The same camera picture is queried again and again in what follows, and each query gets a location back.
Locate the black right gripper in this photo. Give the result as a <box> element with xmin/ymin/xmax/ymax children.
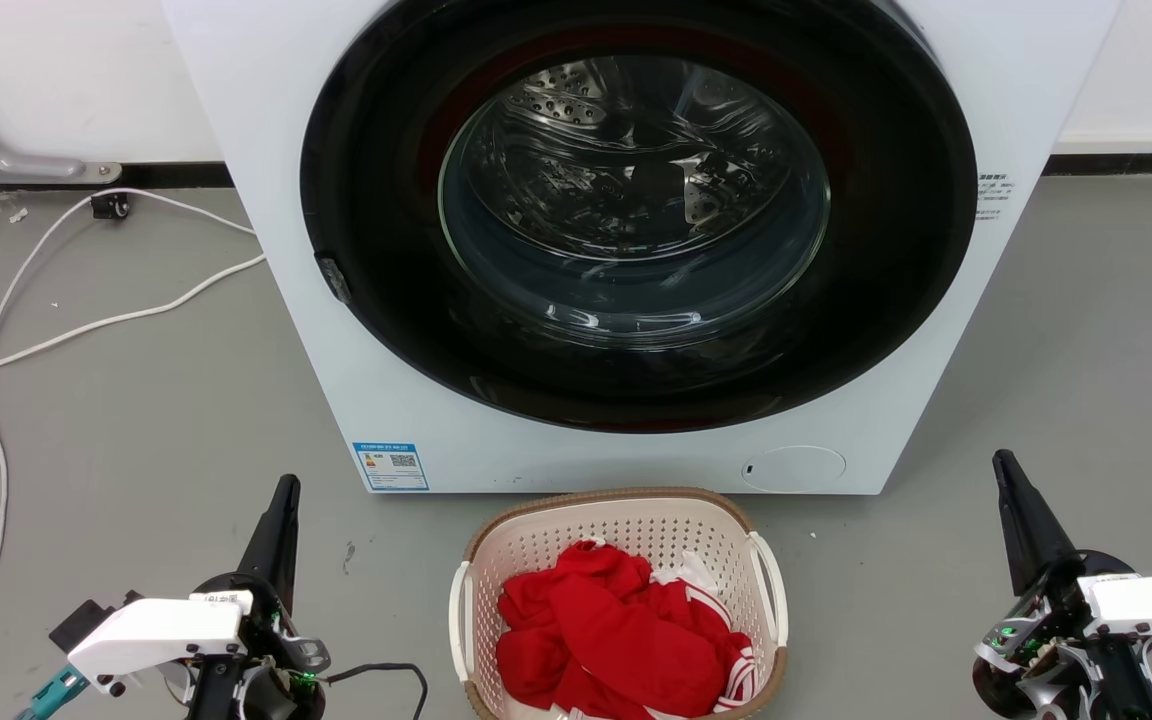
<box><xmin>971</xmin><ymin>449</ymin><xmax>1152</xmax><ymax>720</ymax></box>

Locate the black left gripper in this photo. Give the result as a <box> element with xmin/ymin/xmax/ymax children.
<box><xmin>184</xmin><ymin>475</ymin><xmax>330</xmax><ymax>720</ymax></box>

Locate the beige perforated laundry basket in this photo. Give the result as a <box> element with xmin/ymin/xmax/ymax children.
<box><xmin>449</xmin><ymin>487</ymin><xmax>789</xmax><ymax>720</ymax></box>

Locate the blue energy label sticker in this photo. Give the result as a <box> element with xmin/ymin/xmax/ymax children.
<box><xmin>352</xmin><ymin>442</ymin><xmax>430</xmax><ymax>492</ymax></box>

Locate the small black box module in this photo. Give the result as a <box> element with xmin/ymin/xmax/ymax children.
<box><xmin>48</xmin><ymin>591</ymin><xmax>144</xmax><ymax>653</ymax></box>

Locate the round white filter cover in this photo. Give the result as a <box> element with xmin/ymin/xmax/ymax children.
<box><xmin>741</xmin><ymin>446</ymin><xmax>847</xmax><ymax>493</ymax></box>

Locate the teal connector piece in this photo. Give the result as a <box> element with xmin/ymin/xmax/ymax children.
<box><xmin>14</xmin><ymin>664</ymin><xmax>89</xmax><ymax>720</ymax></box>

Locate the black round washer door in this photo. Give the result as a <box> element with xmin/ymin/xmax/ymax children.
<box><xmin>300</xmin><ymin>0</ymin><xmax>979</xmax><ymax>434</ymax></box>

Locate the red garment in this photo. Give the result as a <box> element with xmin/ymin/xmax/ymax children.
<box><xmin>495</xmin><ymin>540</ymin><xmax>755</xmax><ymax>720</ymax></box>

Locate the white front-load washing machine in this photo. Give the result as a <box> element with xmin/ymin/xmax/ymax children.
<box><xmin>161</xmin><ymin>0</ymin><xmax>1123</xmax><ymax>496</ymax></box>

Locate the steel washer drum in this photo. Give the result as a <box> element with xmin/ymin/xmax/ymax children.
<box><xmin>439</xmin><ymin>55</ymin><xmax>831</xmax><ymax>346</ymax></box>

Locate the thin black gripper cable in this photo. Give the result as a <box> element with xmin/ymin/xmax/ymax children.
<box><xmin>321</xmin><ymin>662</ymin><xmax>430</xmax><ymax>720</ymax></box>

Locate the white hose cable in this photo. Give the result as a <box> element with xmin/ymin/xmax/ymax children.
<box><xmin>0</xmin><ymin>254</ymin><xmax>267</xmax><ymax>388</ymax></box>

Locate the grey wall pipe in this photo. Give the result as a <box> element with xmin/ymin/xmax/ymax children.
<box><xmin>0</xmin><ymin>68</ymin><xmax>123</xmax><ymax>186</ymax></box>

